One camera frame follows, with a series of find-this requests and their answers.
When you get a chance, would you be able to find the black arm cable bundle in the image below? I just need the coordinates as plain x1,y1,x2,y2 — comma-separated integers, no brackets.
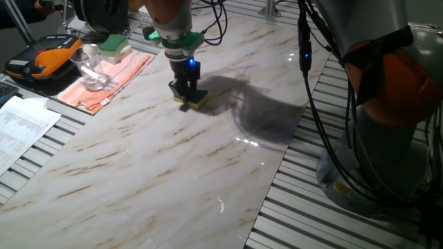
192,0,443,222

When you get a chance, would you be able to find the person hand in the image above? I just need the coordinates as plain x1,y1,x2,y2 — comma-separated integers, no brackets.
33,0,57,17

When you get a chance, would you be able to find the aluminium frame post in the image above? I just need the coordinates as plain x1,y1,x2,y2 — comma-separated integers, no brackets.
258,0,282,18

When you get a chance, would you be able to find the aluminium frame pole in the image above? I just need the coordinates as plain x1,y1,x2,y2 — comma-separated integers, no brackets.
1,0,35,46

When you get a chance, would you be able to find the marble pattern board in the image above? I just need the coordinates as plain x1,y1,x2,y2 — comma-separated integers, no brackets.
0,13,332,249

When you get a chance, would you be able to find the green white sponge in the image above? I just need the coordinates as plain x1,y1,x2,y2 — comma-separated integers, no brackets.
98,33,134,66

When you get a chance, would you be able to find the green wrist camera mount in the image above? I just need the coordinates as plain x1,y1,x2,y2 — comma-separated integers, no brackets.
147,30,206,58

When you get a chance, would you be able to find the orange striped towel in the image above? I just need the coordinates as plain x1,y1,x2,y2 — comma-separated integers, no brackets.
57,50,156,116

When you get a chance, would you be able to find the green yellow sponge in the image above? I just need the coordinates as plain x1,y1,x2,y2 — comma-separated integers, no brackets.
174,88,211,111

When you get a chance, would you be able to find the white printed paper sheet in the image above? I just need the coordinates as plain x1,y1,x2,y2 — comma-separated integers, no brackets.
0,95,62,177

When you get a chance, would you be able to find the black round spool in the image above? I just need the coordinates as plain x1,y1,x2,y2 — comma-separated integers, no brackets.
73,0,131,35

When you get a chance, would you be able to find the black keyboard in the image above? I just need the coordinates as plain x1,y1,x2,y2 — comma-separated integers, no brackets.
0,81,20,107

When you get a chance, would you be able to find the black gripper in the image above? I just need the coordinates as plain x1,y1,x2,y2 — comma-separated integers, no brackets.
168,57,202,113

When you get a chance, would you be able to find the clear glass cup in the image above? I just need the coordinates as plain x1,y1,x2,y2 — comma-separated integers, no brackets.
69,44,109,93

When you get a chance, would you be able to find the orange black teach pendant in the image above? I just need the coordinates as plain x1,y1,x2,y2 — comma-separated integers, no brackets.
3,33,83,83

